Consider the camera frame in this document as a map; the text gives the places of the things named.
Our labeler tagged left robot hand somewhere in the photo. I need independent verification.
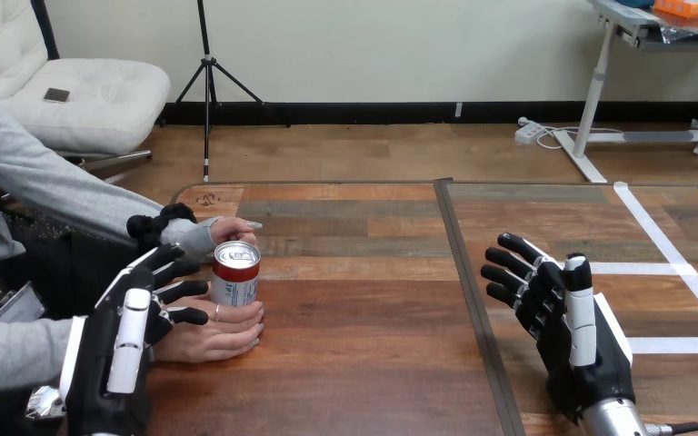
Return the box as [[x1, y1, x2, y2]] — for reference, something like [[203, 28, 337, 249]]
[[58, 243, 211, 436]]

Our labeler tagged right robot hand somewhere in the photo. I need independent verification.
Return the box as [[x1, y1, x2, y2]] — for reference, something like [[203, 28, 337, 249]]
[[480, 233, 637, 423]]

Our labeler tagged person's hand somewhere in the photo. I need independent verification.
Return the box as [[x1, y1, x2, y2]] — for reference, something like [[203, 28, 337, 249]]
[[209, 216, 264, 248], [153, 299, 265, 364]]

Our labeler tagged red and white drink can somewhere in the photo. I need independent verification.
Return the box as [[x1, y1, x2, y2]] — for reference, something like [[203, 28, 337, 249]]
[[210, 240, 262, 308]]

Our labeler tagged person's forearm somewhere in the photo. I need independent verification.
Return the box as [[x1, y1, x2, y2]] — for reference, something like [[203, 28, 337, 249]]
[[0, 315, 88, 395], [24, 147, 221, 261]]

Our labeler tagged person's body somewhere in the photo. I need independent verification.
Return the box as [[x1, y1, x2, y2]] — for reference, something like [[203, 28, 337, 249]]
[[0, 56, 145, 436]]

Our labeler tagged black scrunchie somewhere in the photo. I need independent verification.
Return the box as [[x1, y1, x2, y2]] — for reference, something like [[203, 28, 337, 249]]
[[125, 203, 198, 254]]

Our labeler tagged black tripod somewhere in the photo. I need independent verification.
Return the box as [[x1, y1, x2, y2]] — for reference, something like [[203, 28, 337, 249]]
[[159, 0, 293, 183]]

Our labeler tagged white cushioned chair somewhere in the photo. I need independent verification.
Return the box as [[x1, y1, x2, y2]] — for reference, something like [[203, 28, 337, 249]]
[[0, 0, 173, 183]]

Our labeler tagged white power strip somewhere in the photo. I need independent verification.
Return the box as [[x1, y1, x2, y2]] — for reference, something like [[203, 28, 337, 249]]
[[514, 117, 546, 145]]

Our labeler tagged white desk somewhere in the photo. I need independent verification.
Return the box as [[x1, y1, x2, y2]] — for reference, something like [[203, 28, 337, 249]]
[[552, 0, 698, 184]]

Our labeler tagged orange thing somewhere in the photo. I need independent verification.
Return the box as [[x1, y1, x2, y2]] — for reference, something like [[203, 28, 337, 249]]
[[653, 0, 698, 19]]

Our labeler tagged black cable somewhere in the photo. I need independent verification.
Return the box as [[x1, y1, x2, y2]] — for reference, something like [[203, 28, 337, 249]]
[[643, 421, 698, 436]]

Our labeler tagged tangle of cables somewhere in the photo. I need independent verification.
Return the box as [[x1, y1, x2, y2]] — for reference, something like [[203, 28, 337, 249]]
[[533, 124, 626, 152]]

